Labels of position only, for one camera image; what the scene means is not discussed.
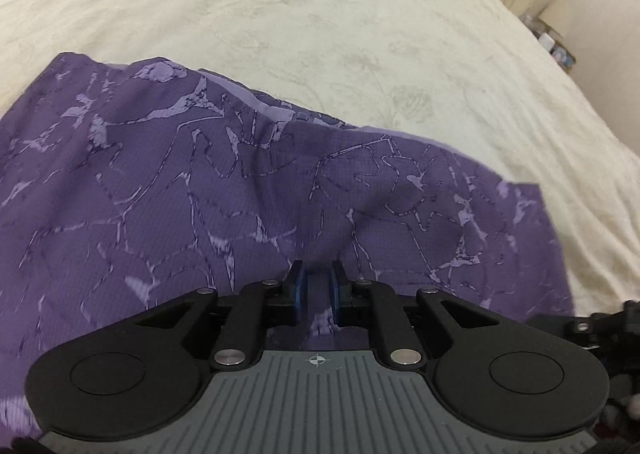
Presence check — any purple patterned garment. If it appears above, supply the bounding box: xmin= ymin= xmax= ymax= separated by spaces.
xmin=1 ymin=53 xmax=574 ymax=441

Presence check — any nightstand with small items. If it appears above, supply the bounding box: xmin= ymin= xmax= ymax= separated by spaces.
xmin=521 ymin=0 xmax=577 ymax=74

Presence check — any cream embroidered bedspread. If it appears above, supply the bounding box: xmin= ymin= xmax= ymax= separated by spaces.
xmin=1 ymin=0 xmax=639 ymax=313

